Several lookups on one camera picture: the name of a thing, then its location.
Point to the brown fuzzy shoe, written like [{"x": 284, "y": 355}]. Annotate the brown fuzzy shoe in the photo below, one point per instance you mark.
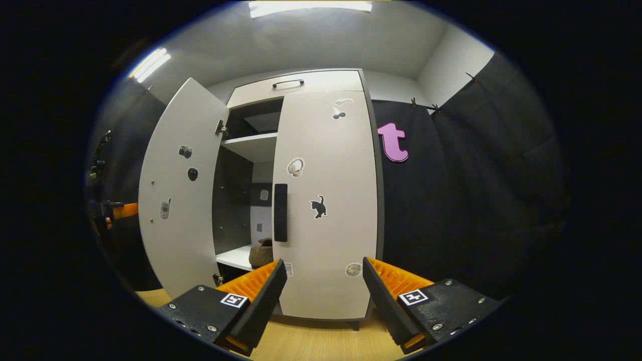
[{"x": 261, "y": 255}]

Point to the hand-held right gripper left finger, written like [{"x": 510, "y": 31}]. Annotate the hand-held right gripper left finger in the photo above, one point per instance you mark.
[{"x": 261, "y": 311}]

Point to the black backdrop cloth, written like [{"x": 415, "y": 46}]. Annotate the black backdrop cloth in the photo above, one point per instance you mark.
[{"x": 476, "y": 200}]

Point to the white cabinet drawer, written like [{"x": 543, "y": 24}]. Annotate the white cabinet drawer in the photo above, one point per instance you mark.
[{"x": 326, "y": 82}]

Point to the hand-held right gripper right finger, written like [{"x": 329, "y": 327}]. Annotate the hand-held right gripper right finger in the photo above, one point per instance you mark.
[{"x": 383, "y": 306}]

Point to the white shoe cabinet door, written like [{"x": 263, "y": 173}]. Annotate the white shoe cabinet door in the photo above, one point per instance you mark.
[
  {"x": 341, "y": 240},
  {"x": 170, "y": 250}
]

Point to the white shoe cabinet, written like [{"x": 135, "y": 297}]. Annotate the white shoe cabinet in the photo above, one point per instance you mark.
[{"x": 251, "y": 146}]

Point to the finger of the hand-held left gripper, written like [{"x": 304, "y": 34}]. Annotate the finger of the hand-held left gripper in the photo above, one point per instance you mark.
[{"x": 125, "y": 210}]

